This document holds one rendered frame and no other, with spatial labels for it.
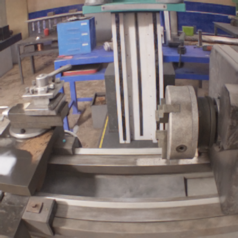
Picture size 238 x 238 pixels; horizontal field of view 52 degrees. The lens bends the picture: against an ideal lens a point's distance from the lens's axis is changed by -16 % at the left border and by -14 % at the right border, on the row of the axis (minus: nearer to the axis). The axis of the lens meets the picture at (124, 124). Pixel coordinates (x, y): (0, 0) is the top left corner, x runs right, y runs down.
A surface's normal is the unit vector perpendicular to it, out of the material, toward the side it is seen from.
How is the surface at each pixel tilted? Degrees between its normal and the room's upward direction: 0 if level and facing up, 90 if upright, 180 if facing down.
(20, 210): 0
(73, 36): 90
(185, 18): 90
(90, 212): 0
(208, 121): 61
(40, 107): 0
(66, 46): 90
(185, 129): 69
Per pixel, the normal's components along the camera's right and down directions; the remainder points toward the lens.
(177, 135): -0.08, 0.30
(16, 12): -0.07, 0.50
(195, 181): -0.05, -0.87
